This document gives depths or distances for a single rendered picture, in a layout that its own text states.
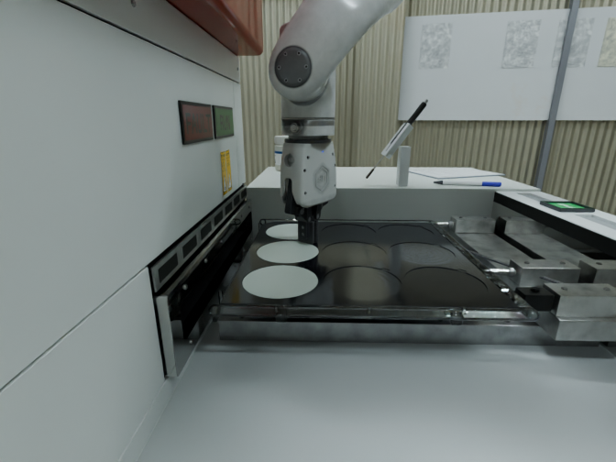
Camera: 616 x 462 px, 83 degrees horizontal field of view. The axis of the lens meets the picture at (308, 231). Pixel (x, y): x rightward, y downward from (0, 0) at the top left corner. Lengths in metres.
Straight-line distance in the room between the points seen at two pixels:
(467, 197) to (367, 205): 0.21
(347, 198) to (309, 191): 0.23
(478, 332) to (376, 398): 0.18
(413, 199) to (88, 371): 0.66
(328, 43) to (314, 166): 0.18
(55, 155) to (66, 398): 0.15
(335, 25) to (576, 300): 0.43
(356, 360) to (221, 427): 0.17
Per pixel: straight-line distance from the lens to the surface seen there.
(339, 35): 0.47
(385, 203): 0.77
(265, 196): 0.77
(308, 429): 0.39
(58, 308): 0.26
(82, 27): 0.31
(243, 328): 0.49
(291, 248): 0.58
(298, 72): 0.47
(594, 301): 0.53
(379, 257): 0.56
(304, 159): 0.53
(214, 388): 0.44
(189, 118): 0.46
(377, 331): 0.49
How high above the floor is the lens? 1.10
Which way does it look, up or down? 18 degrees down
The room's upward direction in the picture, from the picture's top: straight up
